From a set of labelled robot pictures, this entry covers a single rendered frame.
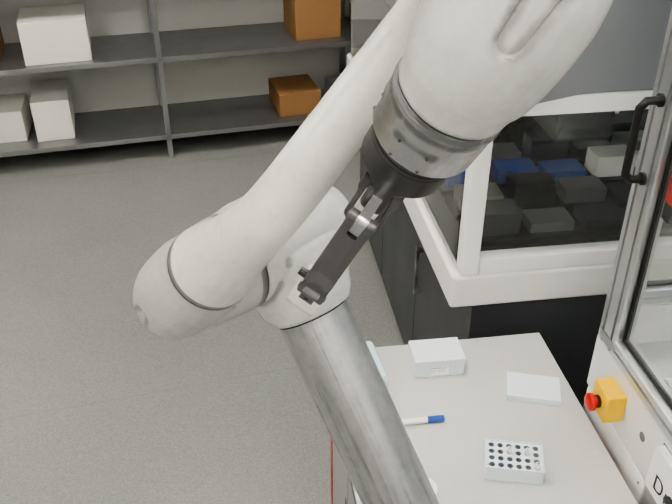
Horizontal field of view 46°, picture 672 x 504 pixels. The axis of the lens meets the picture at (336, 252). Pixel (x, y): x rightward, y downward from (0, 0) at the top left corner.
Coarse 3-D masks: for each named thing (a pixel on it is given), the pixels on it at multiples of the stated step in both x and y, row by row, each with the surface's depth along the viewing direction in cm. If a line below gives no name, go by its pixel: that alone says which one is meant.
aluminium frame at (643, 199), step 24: (648, 120) 153; (648, 144) 154; (648, 168) 155; (648, 192) 155; (648, 216) 157; (624, 240) 167; (648, 240) 159; (624, 264) 167; (624, 288) 168; (624, 312) 170; (600, 336) 181; (624, 336) 173; (624, 360) 170; (648, 384) 162; (648, 408) 161
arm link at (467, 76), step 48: (432, 0) 50; (480, 0) 46; (528, 0) 45; (576, 0) 45; (432, 48) 50; (480, 48) 48; (528, 48) 47; (576, 48) 48; (432, 96) 53; (480, 96) 50; (528, 96) 51
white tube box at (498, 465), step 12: (492, 444) 175; (504, 444) 174; (516, 444) 174; (528, 444) 174; (540, 444) 174; (492, 456) 172; (504, 456) 171; (516, 456) 171; (540, 456) 171; (492, 468) 168; (504, 468) 168; (516, 468) 168; (528, 468) 170; (540, 468) 168; (504, 480) 170; (516, 480) 169; (528, 480) 169; (540, 480) 168
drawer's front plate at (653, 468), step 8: (656, 448) 156; (664, 448) 155; (656, 456) 156; (664, 456) 154; (656, 464) 157; (664, 464) 154; (648, 472) 160; (656, 472) 157; (664, 472) 154; (648, 480) 160; (664, 480) 154; (648, 488) 161; (656, 488) 157; (664, 488) 154; (656, 496) 158
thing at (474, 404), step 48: (528, 336) 212; (432, 384) 196; (480, 384) 196; (432, 432) 182; (480, 432) 182; (528, 432) 182; (576, 432) 182; (336, 480) 216; (480, 480) 170; (576, 480) 170
